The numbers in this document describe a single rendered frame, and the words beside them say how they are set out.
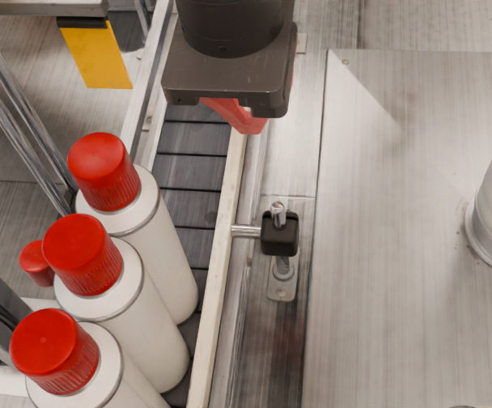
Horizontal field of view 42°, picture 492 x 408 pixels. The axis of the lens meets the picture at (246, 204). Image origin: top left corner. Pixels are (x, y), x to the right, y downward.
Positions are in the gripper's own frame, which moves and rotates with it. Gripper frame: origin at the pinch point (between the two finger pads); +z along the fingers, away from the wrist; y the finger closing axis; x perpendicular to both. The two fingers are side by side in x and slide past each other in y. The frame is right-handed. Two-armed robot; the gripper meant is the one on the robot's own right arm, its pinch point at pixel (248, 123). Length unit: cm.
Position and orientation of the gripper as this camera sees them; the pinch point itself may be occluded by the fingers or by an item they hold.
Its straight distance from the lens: 43.7
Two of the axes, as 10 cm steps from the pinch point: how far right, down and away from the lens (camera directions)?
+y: 1.3, -8.5, 5.1
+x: -9.9, -0.6, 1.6
